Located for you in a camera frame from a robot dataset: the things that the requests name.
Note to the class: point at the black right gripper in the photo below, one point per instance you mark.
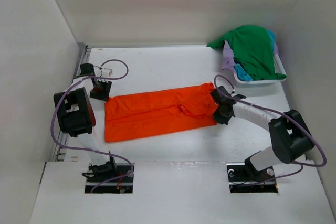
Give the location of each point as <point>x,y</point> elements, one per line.
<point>219,119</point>

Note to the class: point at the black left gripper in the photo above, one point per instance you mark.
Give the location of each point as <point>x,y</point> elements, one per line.
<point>104,96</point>

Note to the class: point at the orange t shirt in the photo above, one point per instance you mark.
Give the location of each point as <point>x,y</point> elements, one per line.
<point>147,114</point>

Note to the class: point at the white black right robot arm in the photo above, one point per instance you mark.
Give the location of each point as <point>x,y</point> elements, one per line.
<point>289,135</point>

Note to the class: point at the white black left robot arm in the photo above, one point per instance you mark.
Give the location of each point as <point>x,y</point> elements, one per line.
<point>76,116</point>

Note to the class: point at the teal t shirt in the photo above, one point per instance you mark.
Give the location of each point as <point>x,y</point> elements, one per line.
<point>254,54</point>

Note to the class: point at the lilac t shirt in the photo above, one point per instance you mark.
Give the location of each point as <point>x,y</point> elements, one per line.
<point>228,58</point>

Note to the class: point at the white plastic basket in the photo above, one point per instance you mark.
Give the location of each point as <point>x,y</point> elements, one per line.
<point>278,69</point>

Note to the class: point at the green t shirt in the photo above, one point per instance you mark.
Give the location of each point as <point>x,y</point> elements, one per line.
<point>230,37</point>

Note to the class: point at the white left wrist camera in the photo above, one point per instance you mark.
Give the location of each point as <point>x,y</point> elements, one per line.
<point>106,72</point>

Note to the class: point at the aluminium frame rail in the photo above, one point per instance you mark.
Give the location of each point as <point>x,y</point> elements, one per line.
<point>57,153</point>

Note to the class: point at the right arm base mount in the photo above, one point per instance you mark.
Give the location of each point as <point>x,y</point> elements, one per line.
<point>245,179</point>

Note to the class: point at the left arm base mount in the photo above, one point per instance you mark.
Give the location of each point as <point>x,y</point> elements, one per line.
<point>109,178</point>

